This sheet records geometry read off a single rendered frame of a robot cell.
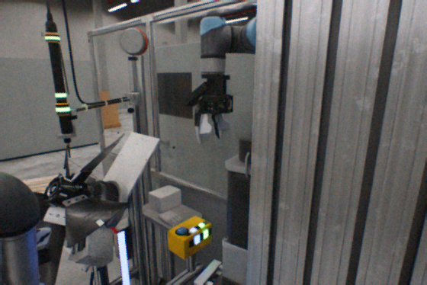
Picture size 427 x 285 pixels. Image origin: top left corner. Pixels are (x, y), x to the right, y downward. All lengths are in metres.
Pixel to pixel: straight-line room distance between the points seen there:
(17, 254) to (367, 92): 0.70
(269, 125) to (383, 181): 0.12
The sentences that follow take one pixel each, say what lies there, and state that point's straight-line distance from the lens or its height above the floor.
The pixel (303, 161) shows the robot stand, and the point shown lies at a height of 1.58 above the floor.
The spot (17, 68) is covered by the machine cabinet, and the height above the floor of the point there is 1.85.
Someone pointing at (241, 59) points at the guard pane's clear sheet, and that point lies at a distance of 1.31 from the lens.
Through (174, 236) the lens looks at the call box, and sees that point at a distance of 1.08.
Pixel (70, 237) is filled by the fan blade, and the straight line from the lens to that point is 1.02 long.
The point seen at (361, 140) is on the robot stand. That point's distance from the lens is 0.28.
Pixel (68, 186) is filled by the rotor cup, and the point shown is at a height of 1.23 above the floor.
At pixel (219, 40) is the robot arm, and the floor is 1.77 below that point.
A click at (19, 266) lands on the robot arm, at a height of 1.27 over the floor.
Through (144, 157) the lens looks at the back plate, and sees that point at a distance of 1.36.
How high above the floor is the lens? 1.67
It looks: 15 degrees down
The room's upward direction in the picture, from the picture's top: straight up
